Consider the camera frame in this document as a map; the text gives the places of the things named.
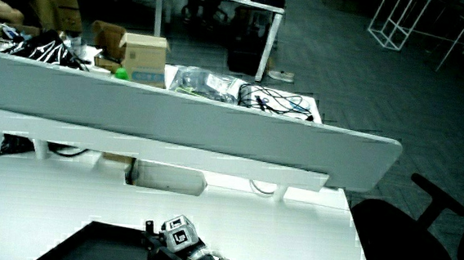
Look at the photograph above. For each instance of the person's right hand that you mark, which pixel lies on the person's right hand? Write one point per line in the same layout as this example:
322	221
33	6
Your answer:
179	236

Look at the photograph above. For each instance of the black desk mat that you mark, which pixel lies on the black desk mat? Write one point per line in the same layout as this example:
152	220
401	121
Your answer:
97	247

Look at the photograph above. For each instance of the white desk shelf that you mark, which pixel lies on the white desk shelf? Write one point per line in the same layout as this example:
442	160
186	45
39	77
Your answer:
161	153

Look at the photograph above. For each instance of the white desk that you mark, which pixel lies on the white desk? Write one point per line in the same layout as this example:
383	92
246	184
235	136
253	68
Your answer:
273	239

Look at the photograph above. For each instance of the white divider panel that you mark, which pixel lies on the white divider panel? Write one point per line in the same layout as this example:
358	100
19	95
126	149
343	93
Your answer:
199	123

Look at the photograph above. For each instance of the clear plastic bag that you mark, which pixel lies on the clear plastic bag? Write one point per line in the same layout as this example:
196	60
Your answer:
202	83

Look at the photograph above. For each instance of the green plastic object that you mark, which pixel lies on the green plastic object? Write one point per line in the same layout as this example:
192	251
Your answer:
121	74

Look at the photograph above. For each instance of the cardboard box with blue label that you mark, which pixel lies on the cardboard box with blue label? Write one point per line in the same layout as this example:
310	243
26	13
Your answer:
144	60

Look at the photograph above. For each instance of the black crumpled object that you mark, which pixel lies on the black crumpled object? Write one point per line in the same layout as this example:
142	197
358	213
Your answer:
16	144

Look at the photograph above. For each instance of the white shoe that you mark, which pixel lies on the white shoe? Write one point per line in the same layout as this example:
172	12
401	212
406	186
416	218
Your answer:
281	76

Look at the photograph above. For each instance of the black computer tower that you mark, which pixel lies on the black computer tower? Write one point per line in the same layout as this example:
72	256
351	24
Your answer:
246	49

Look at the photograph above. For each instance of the open brown cardboard box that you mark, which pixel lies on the open brown cardboard box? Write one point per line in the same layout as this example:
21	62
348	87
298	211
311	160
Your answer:
108	37

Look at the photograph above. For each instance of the white table with legs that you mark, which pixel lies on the white table with legs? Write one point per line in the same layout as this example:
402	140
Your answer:
272	38

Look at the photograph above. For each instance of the black plastic bag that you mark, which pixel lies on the black plastic bag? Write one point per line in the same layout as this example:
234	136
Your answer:
45	49

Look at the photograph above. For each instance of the white metal frame rack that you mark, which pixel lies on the white metal frame rack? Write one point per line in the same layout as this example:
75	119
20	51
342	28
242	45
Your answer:
399	23

